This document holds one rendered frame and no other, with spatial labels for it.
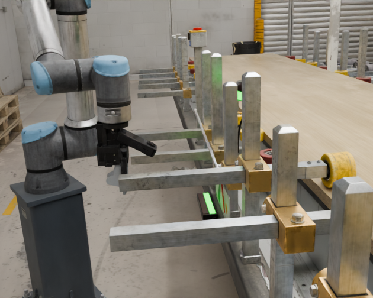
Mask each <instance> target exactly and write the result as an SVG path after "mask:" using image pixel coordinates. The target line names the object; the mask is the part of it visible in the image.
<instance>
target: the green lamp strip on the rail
mask: <svg viewBox="0 0 373 298"><path fill-rule="evenodd" d="M204 197H205V201H206V203H207V206H208V210H209V213H210V214H212V213H215V210H214V207H213V204H212V201H211V199H210V195H209V193H204Z"/></svg>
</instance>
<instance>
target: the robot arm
mask: <svg viewBox="0 0 373 298"><path fill-rule="evenodd" d="M16 3H17V7H18V9H19V10H20V12H21V13H22V14H23V15H24V19H25V24H26V27H27V32H28V37H29V41H30V46H31V51H32V54H33V59H34V62H32V63H31V64H30V70H31V78H32V81H33V85H34V89H35V92H36V93H37V94H38V95H51V94H58V93H65V94H66V104H67V115H68V116H67V117H66V118H65V120H64V126H59V127H58V124H57V123H56V122H51V121H47V122H39V123H36V124H32V125H29V126H27V127H25V128H24V129H23V130H22V132H21V138H22V141H21V142H22V147H23V152H24V158H25V165H26V169H27V174H26V177H25V182H24V189H25V191H26V192H27V193H30V194H35V195H43V194H49V193H54V192H58V191H60V190H63V189H65V188H67V187H68V185H70V180H69V176H68V175H67V173H66V171H65V169H64V168H63V163H62V161H65V160H73V159H77V158H85V157H94V156H97V162H98V166H105V167H112V165H114V170H113V171H111V172H109V173H108V174H107V179H106V182H107V184H108V185H112V186H118V187H119V184H118V177H119V174H128V160H129V149H128V147H131V148H134V149H136V150H138V151H140V152H142V153H143V154H145V155H147V156H150V157H153V156H154V155H155V153H156V151H157V145H156V144H154V143H152V142H151V141H148V140H145V139H144V138H142V137H139V136H138V135H135V134H133V133H131V132H129V131H127V130H125V129H123V128H125V127H128V122H129V121H130V120H131V119H132V117H131V97H130V77H129V71H130V66H129V65H128V60H127V58H126V57H123V56H115V55H107V56H95V57H92V58H90V53H89V39H88V24H87V16H86V15H87V9H89V8H91V0H16ZM49 10H56V15H57V22H58V28H59V39H60V42H59V39H58V37H57V33H56V30H55V27H54V24H53V20H52V17H51V15H50V11H49ZM93 90H95V93H96V101H97V115H98V116H96V115H95V113H94V99H93ZM112 129H113V130H112Z"/></svg>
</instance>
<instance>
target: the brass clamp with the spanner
mask: <svg viewBox="0 0 373 298"><path fill-rule="evenodd" d="M221 167H235V164H232V165H226V164H225V162H224V160H223V161H221ZM226 186H227V188H228V190H242V183H235V184H226Z"/></svg>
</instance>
